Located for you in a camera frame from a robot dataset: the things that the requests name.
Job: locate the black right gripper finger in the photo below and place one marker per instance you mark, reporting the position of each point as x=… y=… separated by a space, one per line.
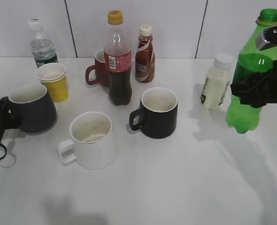
x=258 y=89
x=267 y=38

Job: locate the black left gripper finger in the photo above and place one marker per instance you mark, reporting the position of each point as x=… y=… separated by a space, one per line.
x=7 y=119

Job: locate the dark gray round mug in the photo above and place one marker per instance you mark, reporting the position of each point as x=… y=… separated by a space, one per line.
x=33 y=107

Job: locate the yellow paper cup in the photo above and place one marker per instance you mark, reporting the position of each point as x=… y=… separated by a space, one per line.
x=53 y=77

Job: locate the white milk drink bottle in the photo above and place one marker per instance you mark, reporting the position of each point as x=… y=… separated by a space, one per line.
x=217 y=81

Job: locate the clear water bottle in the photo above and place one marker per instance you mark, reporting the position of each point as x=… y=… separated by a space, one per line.
x=42 y=47

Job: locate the white ceramic mug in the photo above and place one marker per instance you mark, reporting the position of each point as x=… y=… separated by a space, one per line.
x=92 y=143

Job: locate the dark red mug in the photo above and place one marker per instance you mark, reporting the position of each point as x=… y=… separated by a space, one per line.
x=99 y=68

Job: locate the black ceramic mug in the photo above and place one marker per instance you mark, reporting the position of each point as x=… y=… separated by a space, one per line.
x=156 y=116

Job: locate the brown coffee drink bottle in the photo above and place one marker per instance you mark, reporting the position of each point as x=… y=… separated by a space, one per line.
x=145 y=56

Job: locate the cola bottle yellow cap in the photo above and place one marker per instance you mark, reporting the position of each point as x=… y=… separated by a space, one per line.
x=117 y=53

